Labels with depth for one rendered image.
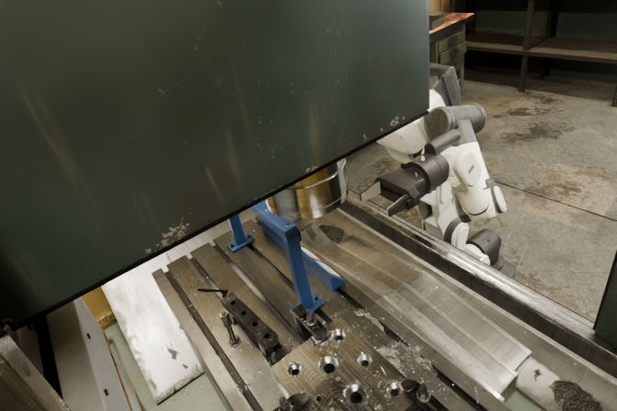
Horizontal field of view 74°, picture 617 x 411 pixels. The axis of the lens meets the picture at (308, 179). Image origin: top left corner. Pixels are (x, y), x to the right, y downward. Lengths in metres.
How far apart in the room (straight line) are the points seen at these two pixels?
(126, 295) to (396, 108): 1.40
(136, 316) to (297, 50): 1.41
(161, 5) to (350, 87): 0.27
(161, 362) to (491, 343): 1.12
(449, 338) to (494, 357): 0.13
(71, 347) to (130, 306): 1.03
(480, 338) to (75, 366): 1.16
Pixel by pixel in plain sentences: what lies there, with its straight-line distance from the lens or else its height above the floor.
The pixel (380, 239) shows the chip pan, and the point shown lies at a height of 0.67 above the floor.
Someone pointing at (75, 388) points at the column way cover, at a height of 1.41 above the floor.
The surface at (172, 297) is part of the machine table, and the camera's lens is 1.55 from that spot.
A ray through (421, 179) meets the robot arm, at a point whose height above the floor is 1.37.
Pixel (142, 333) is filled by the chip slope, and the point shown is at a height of 0.73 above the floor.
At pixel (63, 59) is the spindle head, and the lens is 0.44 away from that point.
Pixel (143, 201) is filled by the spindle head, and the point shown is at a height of 1.67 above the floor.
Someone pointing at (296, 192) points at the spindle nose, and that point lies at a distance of 0.67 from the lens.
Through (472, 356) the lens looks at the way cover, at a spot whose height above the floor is 0.72.
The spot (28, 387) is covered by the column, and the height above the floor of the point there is 1.61.
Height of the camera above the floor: 1.90
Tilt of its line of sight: 31 degrees down
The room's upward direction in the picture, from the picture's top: 11 degrees counter-clockwise
